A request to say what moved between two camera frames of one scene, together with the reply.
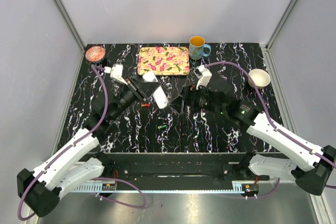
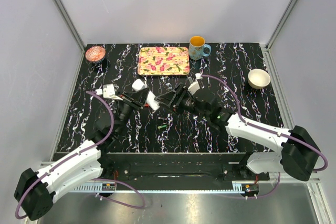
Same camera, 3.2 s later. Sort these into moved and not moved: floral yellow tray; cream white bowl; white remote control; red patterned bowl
Moved: white remote control
Not moved: floral yellow tray; red patterned bowl; cream white bowl
